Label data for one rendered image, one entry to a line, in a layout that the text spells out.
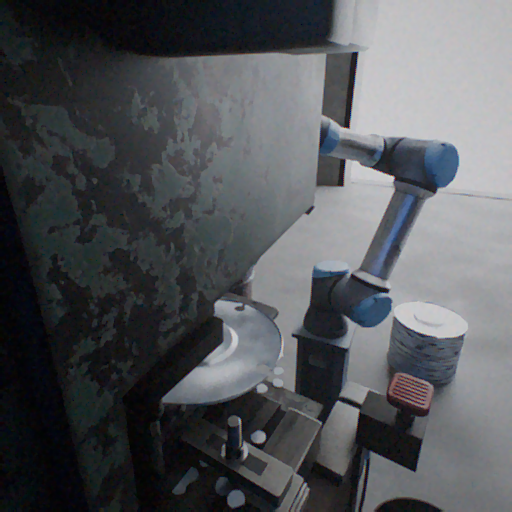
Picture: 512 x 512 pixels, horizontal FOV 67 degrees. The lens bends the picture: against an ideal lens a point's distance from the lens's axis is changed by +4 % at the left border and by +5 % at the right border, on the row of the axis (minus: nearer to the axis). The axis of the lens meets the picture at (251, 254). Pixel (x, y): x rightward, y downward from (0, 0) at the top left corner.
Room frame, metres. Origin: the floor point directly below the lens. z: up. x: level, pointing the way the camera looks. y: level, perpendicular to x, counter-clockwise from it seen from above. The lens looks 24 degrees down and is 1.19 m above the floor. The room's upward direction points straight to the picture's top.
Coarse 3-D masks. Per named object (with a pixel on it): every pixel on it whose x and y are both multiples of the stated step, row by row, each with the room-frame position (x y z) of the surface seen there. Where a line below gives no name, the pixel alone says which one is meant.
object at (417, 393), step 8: (392, 376) 0.48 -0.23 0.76; (400, 376) 0.48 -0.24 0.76; (408, 376) 0.48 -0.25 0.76; (392, 384) 0.46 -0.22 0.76; (400, 384) 0.46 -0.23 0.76; (408, 384) 0.46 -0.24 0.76; (416, 384) 0.46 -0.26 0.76; (424, 384) 0.46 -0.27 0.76; (392, 392) 0.45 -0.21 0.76; (400, 392) 0.45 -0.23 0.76; (408, 392) 0.45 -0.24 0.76; (416, 392) 0.45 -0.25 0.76; (424, 392) 0.45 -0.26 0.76; (432, 392) 0.45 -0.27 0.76; (392, 400) 0.43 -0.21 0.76; (400, 400) 0.43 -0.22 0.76; (408, 400) 0.43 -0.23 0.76; (416, 400) 0.43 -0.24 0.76; (424, 400) 0.43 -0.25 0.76; (400, 408) 0.43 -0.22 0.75; (408, 408) 0.42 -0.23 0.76; (416, 408) 0.42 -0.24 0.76; (424, 408) 0.42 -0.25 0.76; (416, 416) 0.42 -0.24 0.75; (424, 416) 0.41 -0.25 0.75
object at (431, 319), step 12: (408, 300) 1.58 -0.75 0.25; (396, 312) 1.48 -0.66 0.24; (408, 312) 1.48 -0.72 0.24; (420, 312) 1.47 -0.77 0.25; (432, 312) 1.48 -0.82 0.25; (444, 312) 1.49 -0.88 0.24; (456, 312) 1.48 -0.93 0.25; (408, 324) 1.39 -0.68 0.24; (420, 324) 1.39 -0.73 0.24; (432, 324) 1.38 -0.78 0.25; (444, 324) 1.39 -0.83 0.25; (456, 324) 1.39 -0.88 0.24; (432, 336) 1.30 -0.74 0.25; (444, 336) 1.30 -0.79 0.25; (456, 336) 1.30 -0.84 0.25
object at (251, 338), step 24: (216, 312) 0.63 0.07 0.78; (240, 312) 0.63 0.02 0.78; (264, 312) 0.62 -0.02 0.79; (240, 336) 0.55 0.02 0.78; (264, 336) 0.55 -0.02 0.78; (216, 360) 0.49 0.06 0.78; (240, 360) 0.49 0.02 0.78; (264, 360) 0.49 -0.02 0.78; (192, 384) 0.44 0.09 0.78; (216, 384) 0.44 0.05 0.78; (240, 384) 0.44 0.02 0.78
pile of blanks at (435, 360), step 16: (464, 320) 1.43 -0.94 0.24; (400, 336) 1.39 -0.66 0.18; (416, 336) 1.33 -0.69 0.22; (464, 336) 1.34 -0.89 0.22; (400, 352) 1.38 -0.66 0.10; (416, 352) 1.33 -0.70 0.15; (432, 352) 1.30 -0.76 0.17; (448, 352) 1.30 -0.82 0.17; (400, 368) 1.37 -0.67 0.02; (416, 368) 1.32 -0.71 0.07; (432, 368) 1.30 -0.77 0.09; (448, 368) 1.31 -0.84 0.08
